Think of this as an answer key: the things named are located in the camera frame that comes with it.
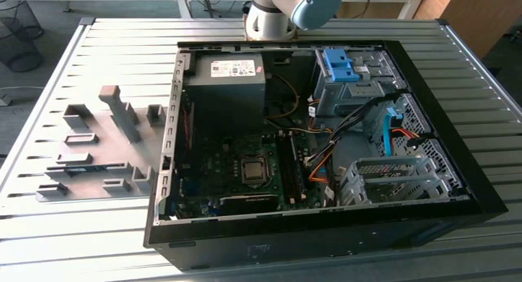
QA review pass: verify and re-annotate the wooden cabinet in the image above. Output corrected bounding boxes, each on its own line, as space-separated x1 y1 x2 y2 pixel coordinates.
415 0 522 60

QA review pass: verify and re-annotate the green RAM stick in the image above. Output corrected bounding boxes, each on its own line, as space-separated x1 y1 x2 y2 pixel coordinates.
60 165 109 175

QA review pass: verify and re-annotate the grey yellow wire bundle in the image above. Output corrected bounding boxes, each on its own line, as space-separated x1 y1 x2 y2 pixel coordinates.
263 118 334 135

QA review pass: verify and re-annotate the black graphics card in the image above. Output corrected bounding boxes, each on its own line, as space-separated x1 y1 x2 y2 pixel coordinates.
219 192 280 214

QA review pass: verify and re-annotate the white floor cable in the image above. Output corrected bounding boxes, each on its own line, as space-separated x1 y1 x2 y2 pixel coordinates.
0 85 45 93

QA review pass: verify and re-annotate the grey power supply unit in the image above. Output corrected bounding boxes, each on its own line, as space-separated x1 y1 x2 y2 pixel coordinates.
181 54 268 124

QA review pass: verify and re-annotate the thin yellow wire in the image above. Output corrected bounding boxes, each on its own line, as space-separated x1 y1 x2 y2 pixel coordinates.
263 73 301 125

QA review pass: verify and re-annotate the orange wire bundle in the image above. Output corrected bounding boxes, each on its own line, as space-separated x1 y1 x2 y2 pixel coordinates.
307 158 332 185

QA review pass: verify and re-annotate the black mesh waste basket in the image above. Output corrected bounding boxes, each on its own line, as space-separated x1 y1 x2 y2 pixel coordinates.
0 0 45 73

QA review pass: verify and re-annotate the orange red power wire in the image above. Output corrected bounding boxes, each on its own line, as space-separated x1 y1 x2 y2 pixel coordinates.
388 127 423 148

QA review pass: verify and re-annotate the CPU socket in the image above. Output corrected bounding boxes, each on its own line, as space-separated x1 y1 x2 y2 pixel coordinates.
239 154 271 187

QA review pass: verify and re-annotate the grey metal drive cage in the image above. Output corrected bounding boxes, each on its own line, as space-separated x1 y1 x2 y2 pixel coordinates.
311 48 408 119

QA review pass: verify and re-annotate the black PC case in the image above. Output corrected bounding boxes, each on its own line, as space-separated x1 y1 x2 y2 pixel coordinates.
141 39 508 272

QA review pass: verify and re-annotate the metal disk bay cage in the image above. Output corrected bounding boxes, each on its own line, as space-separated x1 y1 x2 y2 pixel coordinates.
336 155 454 207

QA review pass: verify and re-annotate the black RAM stick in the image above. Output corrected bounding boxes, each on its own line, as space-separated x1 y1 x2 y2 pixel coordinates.
287 129 307 202

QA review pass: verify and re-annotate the blue plastic latch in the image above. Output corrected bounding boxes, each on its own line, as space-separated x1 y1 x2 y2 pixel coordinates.
323 48 363 83

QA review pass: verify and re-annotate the green motherboard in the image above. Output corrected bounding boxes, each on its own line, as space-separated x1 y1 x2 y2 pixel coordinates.
175 132 327 218

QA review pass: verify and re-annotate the blue wire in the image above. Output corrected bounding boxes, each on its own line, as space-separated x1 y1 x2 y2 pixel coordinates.
382 106 404 158

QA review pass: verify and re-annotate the grey parts rack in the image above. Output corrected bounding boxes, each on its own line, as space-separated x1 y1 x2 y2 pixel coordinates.
34 85 171 203

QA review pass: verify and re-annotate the silver CPU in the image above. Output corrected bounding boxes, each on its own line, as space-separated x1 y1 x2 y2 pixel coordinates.
244 162 264 177

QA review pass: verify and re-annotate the black cable bundle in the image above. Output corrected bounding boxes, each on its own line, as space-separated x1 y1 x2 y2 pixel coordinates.
303 93 399 169

